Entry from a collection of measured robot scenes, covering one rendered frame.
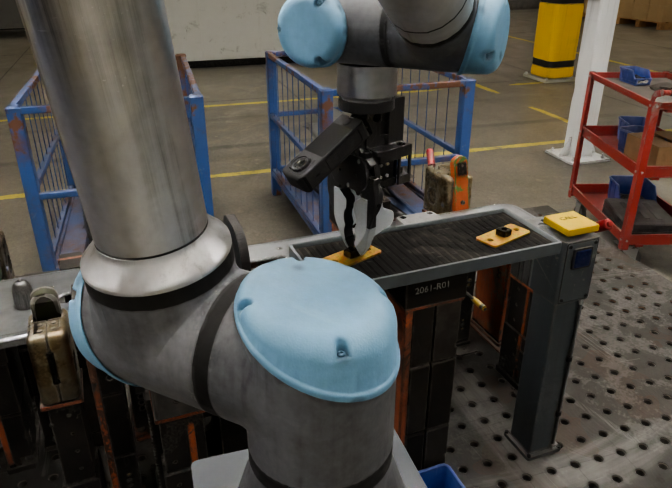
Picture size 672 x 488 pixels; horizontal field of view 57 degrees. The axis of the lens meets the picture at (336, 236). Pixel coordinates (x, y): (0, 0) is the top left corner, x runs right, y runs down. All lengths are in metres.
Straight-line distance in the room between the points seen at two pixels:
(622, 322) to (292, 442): 1.34
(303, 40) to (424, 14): 0.15
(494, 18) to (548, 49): 7.64
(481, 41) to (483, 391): 0.92
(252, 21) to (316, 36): 8.35
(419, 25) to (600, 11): 4.52
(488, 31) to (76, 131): 0.36
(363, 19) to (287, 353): 0.35
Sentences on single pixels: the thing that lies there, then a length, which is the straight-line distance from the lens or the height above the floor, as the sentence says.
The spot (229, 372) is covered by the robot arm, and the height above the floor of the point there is 1.28.
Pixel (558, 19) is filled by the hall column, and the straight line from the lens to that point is 8.17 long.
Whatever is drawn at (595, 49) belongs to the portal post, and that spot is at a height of 0.85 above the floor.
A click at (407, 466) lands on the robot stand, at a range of 0.63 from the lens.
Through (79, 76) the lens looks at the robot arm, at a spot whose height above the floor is 1.48.
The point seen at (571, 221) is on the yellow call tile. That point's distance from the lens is 1.03.
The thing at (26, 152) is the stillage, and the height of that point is 0.76.
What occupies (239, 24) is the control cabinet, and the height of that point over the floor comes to 0.55.
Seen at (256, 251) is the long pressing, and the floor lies 1.00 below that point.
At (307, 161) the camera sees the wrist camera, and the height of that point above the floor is 1.32.
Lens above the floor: 1.55
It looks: 25 degrees down
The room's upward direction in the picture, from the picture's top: straight up
